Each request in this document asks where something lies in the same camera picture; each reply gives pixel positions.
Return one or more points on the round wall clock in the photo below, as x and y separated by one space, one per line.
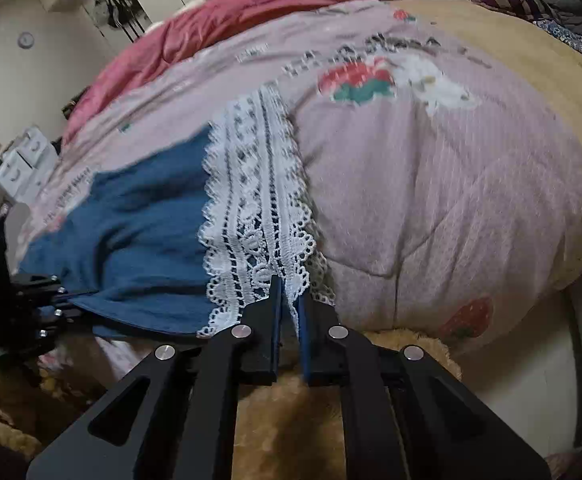
26 40

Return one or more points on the red quilt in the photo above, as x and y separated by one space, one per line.
281 0

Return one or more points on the white drawer unit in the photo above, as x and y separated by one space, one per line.
33 182
35 146
13 170

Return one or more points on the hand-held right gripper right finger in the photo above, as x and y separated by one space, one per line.
302 325

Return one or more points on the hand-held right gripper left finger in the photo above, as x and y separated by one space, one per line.
275 320

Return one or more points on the blue pants with white lace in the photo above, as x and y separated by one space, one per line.
136 230

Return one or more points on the beige bed sheet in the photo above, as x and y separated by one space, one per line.
546 70

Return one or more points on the blue floral cloth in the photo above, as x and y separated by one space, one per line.
571 40

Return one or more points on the hanging dark bags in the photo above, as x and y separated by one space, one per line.
118 7

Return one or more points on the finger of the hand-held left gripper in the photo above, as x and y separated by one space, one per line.
63 321
46 285

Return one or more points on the pink printed blanket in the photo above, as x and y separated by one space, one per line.
421 185

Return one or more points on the fluffy tan blanket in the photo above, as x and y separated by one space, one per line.
291 425

